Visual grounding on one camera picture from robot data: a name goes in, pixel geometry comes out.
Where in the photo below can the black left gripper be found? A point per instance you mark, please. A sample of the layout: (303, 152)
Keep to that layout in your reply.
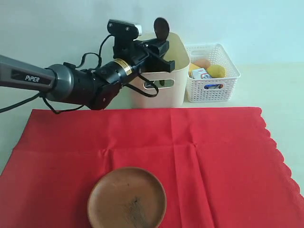
(136, 54)

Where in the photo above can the brown round plate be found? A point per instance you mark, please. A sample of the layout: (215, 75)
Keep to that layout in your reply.
(128, 197)

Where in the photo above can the blue white milk carton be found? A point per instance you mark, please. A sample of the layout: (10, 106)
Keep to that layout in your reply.
(201, 73)

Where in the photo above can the red table cloth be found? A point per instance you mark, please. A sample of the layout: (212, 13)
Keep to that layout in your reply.
(219, 166)

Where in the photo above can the white perforated plastic basket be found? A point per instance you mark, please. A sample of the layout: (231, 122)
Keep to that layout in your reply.
(211, 89)

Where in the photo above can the yellow lemon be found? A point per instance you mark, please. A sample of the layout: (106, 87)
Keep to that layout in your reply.
(216, 71)

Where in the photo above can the brown egg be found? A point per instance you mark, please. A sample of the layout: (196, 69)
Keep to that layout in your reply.
(202, 63)

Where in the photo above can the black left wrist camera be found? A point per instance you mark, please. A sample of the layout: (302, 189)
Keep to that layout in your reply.
(124, 32)

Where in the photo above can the cream plastic storage bin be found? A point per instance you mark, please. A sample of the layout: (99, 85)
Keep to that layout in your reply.
(171, 85)

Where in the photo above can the yellow cheese wedge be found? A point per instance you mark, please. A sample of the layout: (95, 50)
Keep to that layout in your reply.
(191, 68)

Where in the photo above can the dark wooden spoon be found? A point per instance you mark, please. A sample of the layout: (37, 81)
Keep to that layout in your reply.
(161, 28)

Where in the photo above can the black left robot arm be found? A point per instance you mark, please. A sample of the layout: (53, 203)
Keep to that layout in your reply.
(94, 88)

